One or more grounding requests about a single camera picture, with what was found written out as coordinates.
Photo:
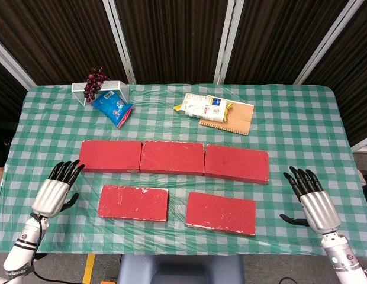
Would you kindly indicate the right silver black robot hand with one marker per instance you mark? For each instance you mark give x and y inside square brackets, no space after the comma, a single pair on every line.
[319,210]

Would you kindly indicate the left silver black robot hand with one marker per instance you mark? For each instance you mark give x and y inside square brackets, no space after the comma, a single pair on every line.
[50,195]

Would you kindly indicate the red brick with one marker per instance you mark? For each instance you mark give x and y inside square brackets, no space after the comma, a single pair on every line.
[109,155]
[133,202]
[235,162]
[220,213]
[171,156]

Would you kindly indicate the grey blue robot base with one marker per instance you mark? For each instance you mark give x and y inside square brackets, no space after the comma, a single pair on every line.
[180,269]

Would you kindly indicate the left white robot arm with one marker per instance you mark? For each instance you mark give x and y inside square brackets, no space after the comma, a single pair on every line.
[20,248]

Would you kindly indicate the yellow floor tape strip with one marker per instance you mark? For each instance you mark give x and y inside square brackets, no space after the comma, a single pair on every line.
[88,269]

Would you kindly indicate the blue snack bag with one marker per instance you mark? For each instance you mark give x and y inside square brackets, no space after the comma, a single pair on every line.
[112,108]

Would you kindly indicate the dark corrugated partition panel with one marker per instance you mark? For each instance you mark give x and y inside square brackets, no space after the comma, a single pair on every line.
[171,38]
[349,74]
[278,38]
[59,38]
[6,88]

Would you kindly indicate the dark red grape bunch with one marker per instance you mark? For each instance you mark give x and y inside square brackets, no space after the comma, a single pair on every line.
[93,84]

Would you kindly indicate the brown kraft spiral notebook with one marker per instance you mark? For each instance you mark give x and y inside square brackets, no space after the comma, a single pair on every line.
[241,118]

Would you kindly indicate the white metal mesh rack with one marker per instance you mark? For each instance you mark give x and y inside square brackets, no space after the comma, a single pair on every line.
[115,86]

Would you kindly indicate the green white checked tablecloth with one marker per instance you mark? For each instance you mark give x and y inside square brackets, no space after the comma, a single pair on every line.
[171,130]

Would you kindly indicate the white printed snack package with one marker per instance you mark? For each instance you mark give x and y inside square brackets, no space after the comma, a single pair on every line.
[195,108]

